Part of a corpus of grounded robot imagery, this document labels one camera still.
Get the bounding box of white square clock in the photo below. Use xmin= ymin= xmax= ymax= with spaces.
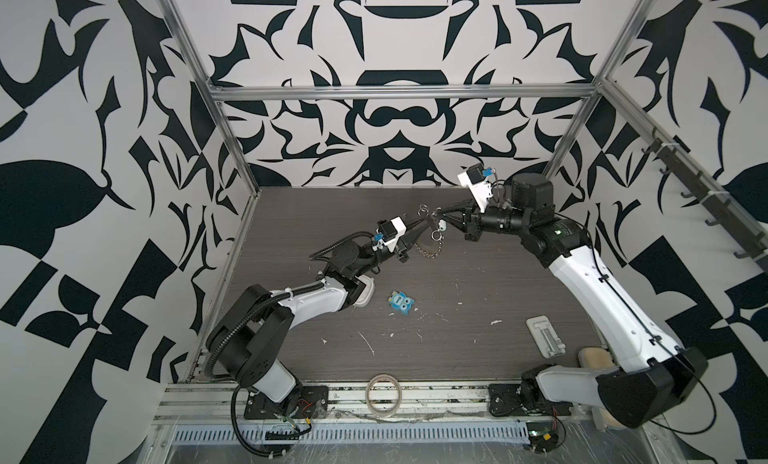
xmin=353 ymin=275 xmax=375 ymax=307

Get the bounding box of blue owl eraser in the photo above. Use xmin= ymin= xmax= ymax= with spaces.
xmin=388 ymin=291 xmax=414 ymax=315

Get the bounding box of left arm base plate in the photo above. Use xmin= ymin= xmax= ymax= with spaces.
xmin=243 ymin=385 xmax=329 ymax=420

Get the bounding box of white door latch plate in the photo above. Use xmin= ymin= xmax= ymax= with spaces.
xmin=526 ymin=315 xmax=566 ymax=358

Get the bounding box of white cable duct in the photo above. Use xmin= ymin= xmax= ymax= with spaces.
xmin=170 ymin=421 xmax=532 ymax=446

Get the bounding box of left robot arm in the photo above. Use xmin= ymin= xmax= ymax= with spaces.
xmin=202 ymin=217 xmax=439 ymax=410

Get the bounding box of clear tape roll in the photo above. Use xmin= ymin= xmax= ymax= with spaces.
xmin=364 ymin=374 xmax=403 ymax=418

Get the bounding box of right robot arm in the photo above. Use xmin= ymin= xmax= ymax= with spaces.
xmin=437 ymin=165 xmax=708 ymax=428

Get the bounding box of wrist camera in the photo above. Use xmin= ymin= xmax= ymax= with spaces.
xmin=372 ymin=216 xmax=407 ymax=253
xmin=457 ymin=163 xmax=493 ymax=213

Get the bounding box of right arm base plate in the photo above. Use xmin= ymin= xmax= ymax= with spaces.
xmin=488 ymin=381 xmax=572 ymax=418

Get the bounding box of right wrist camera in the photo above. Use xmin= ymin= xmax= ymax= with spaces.
xmin=457 ymin=163 xmax=493 ymax=213

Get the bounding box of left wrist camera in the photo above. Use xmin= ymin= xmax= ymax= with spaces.
xmin=372 ymin=216 xmax=407 ymax=253

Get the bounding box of black wall hook rack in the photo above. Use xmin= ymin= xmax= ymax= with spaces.
xmin=643 ymin=126 xmax=767 ymax=274

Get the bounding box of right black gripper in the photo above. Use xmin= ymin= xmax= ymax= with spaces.
xmin=440 ymin=197 xmax=534 ymax=243

